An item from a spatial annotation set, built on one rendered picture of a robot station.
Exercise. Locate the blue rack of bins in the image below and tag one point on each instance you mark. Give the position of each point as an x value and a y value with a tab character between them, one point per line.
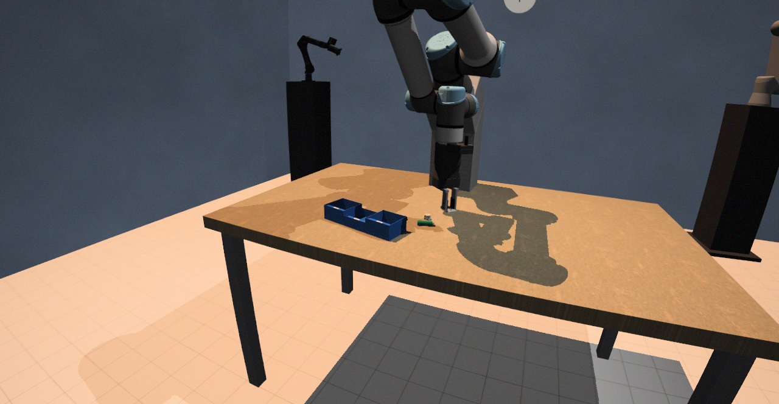
384	224

